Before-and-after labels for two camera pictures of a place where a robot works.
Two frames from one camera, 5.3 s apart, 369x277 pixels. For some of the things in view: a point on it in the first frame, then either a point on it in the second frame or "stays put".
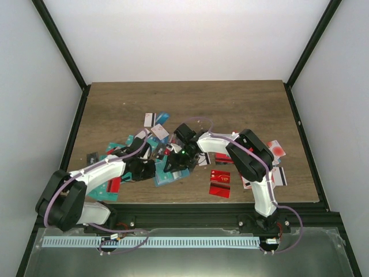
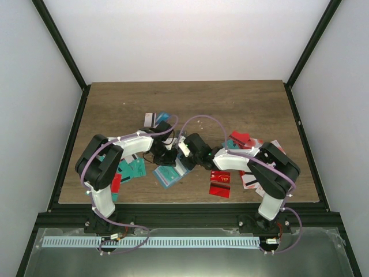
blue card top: x=162 y=118 stays put
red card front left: x=113 y=185 stays put
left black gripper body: x=143 y=172 → x=162 y=157
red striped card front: x=219 y=190 stays put
